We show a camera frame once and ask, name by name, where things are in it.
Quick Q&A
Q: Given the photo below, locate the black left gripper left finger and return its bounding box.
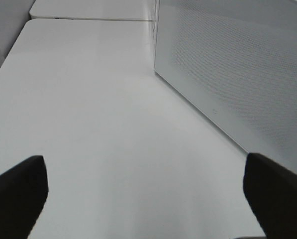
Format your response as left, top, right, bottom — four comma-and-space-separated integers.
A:
0, 155, 49, 239

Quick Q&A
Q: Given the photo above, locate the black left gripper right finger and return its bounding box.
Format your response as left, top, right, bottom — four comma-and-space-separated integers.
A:
243, 153, 297, 239

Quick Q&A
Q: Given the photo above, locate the white microwave door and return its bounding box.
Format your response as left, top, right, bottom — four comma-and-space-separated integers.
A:
154, 0, 297, 174

